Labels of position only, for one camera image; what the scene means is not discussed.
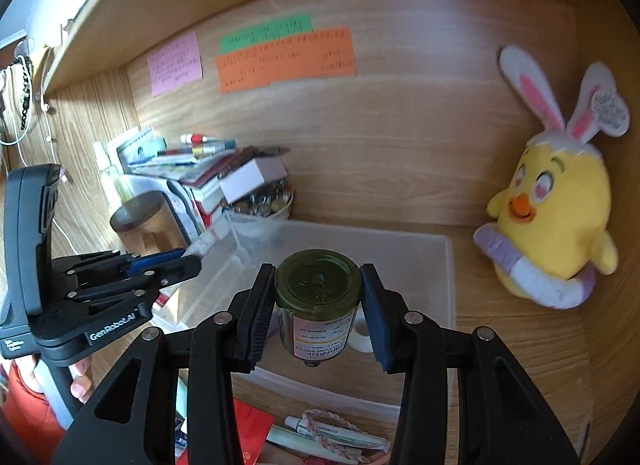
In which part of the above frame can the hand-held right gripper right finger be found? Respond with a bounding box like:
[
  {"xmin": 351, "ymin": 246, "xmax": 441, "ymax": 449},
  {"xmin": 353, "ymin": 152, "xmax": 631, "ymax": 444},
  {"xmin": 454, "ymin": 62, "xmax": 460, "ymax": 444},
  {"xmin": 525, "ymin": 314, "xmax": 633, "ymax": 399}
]
[{"xmin": 359, "ymin": 264, "xmax": 581, "ymax": 465}]

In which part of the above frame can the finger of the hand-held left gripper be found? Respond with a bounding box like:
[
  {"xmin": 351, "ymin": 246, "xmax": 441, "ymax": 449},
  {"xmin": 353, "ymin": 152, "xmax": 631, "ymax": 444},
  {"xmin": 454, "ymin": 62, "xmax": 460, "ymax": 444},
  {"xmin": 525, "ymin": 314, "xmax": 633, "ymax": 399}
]
[
  {"xmin": 54, "ymin": 247, "xmax": 186, "ymax": 280},
  {"xmin": 65, "ymin": 256, "xmax": 202, "ymax": 318}
]

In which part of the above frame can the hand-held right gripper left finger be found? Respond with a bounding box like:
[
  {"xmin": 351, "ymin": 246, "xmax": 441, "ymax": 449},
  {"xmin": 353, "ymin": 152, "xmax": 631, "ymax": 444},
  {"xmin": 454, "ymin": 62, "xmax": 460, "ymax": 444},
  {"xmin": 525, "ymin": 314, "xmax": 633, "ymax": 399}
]
[{"xmin": 50, "ymin": 262, "xmax": 278, "ymax": 465}]

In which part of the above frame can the green jar with label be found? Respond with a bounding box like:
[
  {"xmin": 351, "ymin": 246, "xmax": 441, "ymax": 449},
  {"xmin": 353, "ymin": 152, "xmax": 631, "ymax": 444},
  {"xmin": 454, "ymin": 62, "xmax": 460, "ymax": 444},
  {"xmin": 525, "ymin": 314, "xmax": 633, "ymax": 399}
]
[{"xmin": 274, "ymin": 249, "xmax": 363, "ymax": 371}]

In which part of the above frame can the clear plastic storage bin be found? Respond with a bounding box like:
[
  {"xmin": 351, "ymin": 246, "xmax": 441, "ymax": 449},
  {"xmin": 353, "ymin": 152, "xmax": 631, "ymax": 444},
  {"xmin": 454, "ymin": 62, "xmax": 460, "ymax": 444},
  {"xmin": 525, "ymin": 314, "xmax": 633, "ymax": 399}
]
[{"xmin": 150, "ymin": 218, "xmax": 458, "ymax": 408}]

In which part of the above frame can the red envelope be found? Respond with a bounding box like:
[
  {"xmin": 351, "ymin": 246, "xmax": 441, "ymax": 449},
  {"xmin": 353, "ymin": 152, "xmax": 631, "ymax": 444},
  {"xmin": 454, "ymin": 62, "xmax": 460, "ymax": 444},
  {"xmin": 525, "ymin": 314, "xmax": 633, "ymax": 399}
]
[{"xmin": 232, "ymin": 397, "xmax": 276, "ymax": 465}]

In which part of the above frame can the white green toothpaste tube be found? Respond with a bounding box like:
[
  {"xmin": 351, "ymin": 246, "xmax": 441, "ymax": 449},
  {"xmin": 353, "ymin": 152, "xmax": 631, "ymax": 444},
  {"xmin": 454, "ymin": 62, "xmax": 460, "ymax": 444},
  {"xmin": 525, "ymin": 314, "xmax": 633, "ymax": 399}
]
[{"xmin": 285, "ymin": 414, "xmax": 391, "ymax": 452}]

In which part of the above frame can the person's left hand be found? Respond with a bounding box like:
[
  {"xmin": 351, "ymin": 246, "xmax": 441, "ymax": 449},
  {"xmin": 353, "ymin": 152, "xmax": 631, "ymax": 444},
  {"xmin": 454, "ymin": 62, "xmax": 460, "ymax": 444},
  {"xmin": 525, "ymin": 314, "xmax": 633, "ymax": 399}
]
[{"xmin": 69, "ymin": 355, "xmax": 95, "ymax": 403}]

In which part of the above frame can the white tape roll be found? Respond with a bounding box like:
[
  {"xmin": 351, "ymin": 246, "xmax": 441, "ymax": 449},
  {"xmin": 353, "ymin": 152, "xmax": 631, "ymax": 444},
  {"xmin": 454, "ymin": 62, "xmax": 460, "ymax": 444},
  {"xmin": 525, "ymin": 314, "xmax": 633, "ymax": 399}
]
[{"xmin": 350, "ymin": 317, "xmax": 373, "ymax": 353}]

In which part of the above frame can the white red tube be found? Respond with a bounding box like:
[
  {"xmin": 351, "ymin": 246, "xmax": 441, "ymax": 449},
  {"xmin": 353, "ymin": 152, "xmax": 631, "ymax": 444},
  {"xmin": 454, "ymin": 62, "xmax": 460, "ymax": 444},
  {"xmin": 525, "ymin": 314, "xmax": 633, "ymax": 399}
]
[{"xmin": 185, "ymin": 225, "xmax": 236, "ymax": 258}]

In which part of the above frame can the stack of books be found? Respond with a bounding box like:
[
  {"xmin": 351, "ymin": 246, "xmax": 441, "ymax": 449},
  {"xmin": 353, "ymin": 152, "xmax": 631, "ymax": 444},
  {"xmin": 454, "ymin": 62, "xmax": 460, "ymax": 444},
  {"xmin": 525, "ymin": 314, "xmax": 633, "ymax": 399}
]
[{"xmin": 114, "ymin": 126, "xmax": 293, "ymax": 241}]

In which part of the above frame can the clear small bottle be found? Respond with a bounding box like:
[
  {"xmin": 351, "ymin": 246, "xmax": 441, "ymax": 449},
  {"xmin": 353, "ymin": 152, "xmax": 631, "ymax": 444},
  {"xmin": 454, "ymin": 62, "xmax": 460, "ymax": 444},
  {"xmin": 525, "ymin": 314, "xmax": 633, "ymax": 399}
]
[{"xmin": 94, "ymin": 142, "xmax": 122, "ymax": 206}]

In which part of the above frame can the bowl of small bottles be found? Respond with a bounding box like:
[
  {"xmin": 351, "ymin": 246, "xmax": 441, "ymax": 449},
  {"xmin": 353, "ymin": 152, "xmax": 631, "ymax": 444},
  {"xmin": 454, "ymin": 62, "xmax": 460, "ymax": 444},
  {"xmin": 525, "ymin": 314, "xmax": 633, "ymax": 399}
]
[{"xmin": 225, "ymin": 179, "xmax": 296, "ymax": 223}]

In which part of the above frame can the small white box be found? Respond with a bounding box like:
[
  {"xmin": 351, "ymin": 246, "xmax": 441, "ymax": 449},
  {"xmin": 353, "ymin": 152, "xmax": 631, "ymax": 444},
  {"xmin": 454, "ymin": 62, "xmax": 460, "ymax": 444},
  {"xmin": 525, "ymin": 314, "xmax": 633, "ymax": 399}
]
[{"xmin": 219, "ymin": 158, "xmax": 289, "ymax": 202}]

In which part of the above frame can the blue white packet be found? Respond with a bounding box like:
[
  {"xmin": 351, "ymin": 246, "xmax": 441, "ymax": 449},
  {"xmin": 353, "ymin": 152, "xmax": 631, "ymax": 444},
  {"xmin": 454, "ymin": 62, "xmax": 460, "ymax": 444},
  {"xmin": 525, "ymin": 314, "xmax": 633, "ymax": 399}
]
[{"xmin": 172, "ymin": 415, "xmax": 191, "ymax": 461}]

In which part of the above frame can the pink sticky note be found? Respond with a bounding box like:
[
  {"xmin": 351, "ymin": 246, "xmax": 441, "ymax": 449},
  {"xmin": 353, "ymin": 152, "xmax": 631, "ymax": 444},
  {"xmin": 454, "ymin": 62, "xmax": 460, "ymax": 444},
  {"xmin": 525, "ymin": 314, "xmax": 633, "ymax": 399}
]
[{"xmin": 146, "ymin": 30, "xmax": 203, "ymax": 98}]

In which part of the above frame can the yellow chick plush toy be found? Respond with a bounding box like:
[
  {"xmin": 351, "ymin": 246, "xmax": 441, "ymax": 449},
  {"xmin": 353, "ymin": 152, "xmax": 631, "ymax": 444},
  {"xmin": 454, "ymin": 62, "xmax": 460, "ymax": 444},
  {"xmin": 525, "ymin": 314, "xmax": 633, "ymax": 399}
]
[{"xmin": 472, "ymin": 45, "xmax": 631, "ymax": 310}]

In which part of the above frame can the orange paper note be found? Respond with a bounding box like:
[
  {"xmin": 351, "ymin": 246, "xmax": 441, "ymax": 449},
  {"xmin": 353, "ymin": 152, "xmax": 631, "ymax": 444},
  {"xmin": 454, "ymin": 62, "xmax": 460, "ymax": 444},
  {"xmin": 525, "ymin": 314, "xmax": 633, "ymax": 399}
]
[{"xmin": 216, "ymin": 26, "xmax": 357, "ymax": 94}]

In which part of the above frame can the green paper note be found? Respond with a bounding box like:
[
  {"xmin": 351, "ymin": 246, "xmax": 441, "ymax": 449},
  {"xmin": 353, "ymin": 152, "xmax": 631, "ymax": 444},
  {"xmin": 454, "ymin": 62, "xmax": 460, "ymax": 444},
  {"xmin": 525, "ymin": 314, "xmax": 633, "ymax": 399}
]
[{"xmin": 219, "ymin": 14, "xmax": 313, "ymax": 55}]

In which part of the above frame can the white cable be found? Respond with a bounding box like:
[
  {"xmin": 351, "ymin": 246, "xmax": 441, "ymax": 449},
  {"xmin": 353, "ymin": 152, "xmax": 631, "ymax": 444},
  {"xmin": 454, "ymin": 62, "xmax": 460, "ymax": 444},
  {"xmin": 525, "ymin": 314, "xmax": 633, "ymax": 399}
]
[{"xmin": 0, "ymin": 52, "xmax": 81, "ymax": 256}]

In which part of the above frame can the braided pink bracelet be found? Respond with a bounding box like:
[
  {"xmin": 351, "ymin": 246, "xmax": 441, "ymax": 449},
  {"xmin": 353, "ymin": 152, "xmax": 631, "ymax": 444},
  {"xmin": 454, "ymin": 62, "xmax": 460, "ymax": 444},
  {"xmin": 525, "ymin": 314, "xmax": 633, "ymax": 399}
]
[{"xmin": 299, "ymin": 409, "xmax": 361, "ymax": 446}]

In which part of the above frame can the black beaded chain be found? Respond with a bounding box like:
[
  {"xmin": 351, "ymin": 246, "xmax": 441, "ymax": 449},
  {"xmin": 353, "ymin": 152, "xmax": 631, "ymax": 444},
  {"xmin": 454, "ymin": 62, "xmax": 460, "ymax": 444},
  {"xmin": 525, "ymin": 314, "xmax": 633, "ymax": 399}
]
[{"xmin": 15, "ymin": 52, "xmax": 33, "ymax": 132}]

